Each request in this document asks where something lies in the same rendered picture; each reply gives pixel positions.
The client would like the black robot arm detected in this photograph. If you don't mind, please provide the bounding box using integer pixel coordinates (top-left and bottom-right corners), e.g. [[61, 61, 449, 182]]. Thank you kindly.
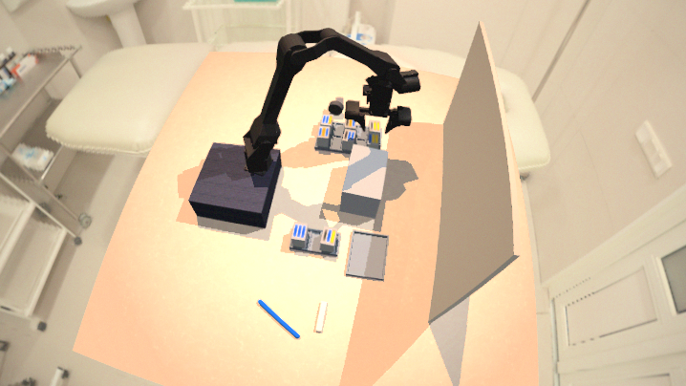
[[243, 28, 421, 176]]

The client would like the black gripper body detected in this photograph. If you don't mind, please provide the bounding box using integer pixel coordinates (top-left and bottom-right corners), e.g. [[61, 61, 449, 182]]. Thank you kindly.
[[345, 95, 412, 126]]

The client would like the blue thin bar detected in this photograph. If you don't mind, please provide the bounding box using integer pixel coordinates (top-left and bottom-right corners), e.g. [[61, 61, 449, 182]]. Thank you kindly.
[[258, 299, 300, 338]]

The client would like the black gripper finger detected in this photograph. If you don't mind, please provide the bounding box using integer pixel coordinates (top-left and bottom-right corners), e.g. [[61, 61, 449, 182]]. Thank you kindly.
[[355, 116, 365, 132], [385, 117, 401, 135]]

